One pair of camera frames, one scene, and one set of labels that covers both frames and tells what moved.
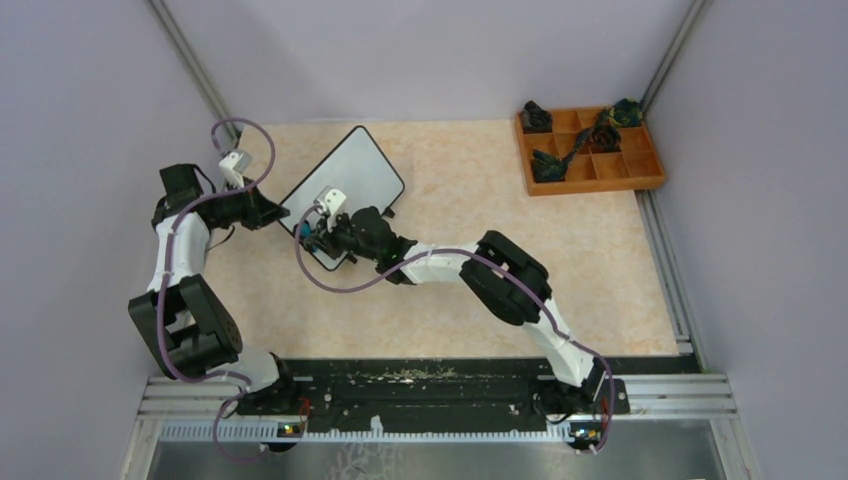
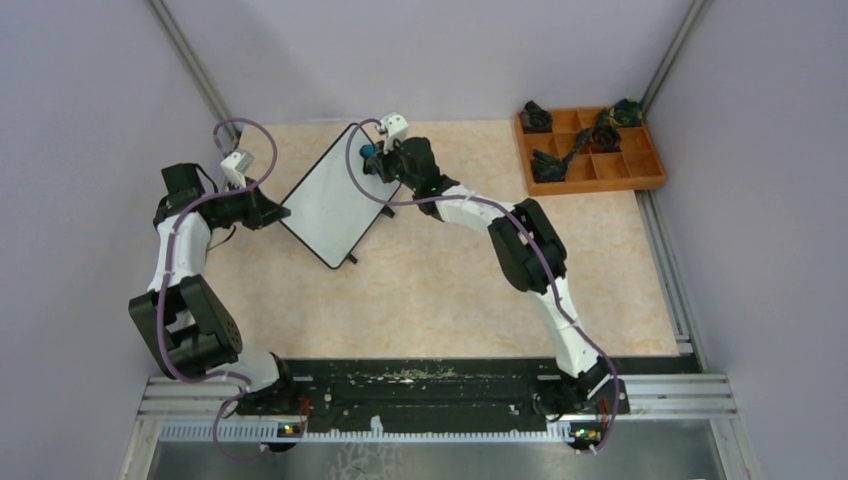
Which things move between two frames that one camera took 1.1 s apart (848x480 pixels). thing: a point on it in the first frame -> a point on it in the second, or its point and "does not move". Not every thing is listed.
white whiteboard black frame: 362,173 does not move
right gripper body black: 343,238 -> 391,167
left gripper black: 260,210 does not move
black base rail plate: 333,388 does not move
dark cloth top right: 626,112 does not move
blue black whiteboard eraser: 305,229 -> 368,151
